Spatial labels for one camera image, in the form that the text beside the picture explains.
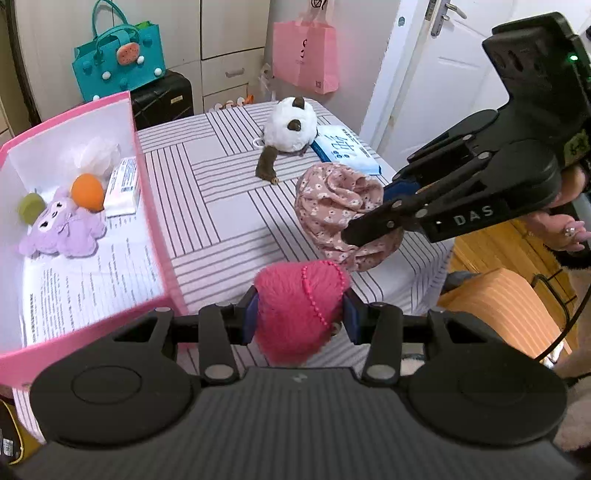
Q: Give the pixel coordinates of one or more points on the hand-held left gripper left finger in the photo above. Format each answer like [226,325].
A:
[251,318]

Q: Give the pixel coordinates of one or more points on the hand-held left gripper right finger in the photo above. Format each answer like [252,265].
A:
[351,318]

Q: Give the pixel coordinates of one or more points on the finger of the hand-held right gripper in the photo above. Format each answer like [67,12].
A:
[401,189]
[374,226]

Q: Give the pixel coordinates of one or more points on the pink fluffy ball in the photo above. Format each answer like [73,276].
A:
[291,314]

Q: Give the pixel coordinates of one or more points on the pink floral cloth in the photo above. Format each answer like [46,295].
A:
[328,198]

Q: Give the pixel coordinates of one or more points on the blue wet wipes pack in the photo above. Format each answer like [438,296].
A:
[346,147]

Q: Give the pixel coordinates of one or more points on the white panda plush toy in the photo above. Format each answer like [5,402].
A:
[288,122]

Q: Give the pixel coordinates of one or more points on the pink storage box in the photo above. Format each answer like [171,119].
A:
[157,221]

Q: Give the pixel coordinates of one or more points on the white tissue pack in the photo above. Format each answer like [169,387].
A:
[121,189]

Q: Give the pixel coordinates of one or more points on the purple plush toy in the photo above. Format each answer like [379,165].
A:
[69,226]

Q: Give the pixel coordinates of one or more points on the orange soft ball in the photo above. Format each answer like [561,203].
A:
[87,191]

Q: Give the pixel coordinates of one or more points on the white plastic bag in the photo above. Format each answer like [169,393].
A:
[94,154]

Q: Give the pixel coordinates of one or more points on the green round sponge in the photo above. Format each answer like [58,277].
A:
[30,208]

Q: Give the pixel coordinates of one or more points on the person's right hand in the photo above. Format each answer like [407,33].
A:
[565,221]

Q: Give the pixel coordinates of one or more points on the white door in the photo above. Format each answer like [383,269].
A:
[452,83]

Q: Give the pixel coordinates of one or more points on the orange stool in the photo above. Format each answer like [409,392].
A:
[498,304]

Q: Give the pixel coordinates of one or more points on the printed paper sheet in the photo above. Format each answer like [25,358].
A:
[92,295]

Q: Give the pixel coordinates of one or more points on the pink paper bag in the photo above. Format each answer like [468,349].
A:
[304,55]

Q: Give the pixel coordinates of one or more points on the clear plastic bag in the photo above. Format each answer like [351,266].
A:
[265,81]

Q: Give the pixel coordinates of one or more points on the white orange slippers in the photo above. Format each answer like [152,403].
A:
[231,102]

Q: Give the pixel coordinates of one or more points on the black suitcase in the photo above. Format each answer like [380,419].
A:
[161,99]

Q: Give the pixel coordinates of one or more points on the grey wardrobe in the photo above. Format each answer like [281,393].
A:
[221,27]

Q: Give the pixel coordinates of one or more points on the yellow black package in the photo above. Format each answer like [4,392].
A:
[11,438]

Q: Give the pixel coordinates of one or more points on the teal felt handbag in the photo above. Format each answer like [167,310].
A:
[115,74]

